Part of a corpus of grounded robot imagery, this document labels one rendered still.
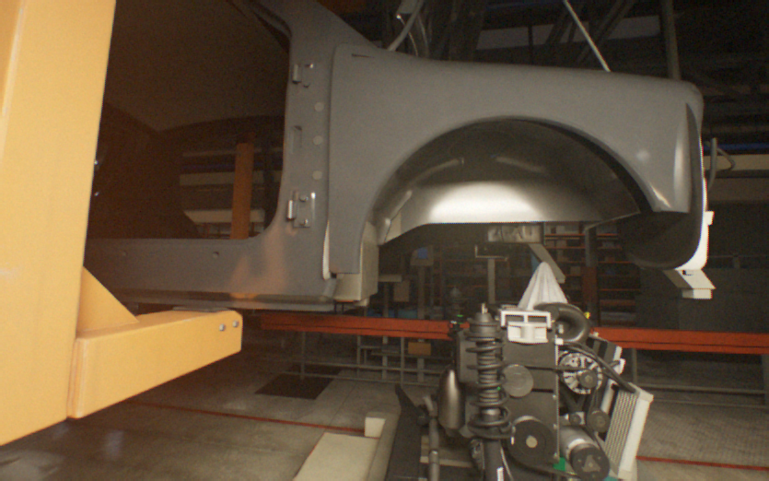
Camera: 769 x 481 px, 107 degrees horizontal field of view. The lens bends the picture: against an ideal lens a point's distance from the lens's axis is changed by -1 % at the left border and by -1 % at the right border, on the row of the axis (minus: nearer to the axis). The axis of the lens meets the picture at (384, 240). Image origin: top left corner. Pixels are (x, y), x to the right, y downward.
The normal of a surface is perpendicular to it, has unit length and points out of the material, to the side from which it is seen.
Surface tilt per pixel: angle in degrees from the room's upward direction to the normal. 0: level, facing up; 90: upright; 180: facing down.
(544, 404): 90
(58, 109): 90
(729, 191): 90
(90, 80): 90
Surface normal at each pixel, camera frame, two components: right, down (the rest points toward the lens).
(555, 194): -0.21, -0.10
